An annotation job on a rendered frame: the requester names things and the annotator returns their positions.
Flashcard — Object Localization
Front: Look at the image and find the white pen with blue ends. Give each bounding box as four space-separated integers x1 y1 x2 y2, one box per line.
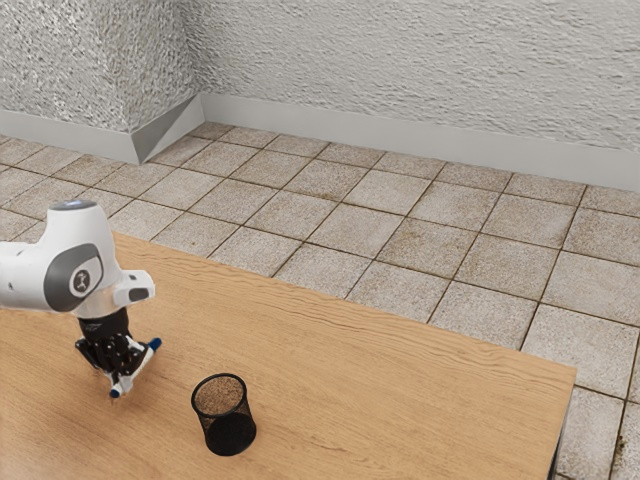
108 337 164 400

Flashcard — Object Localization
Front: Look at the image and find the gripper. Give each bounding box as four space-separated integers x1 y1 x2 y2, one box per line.
74 308 148 377

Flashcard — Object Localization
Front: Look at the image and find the black mesh pen holder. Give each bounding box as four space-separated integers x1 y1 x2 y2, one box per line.
190 373 258 457

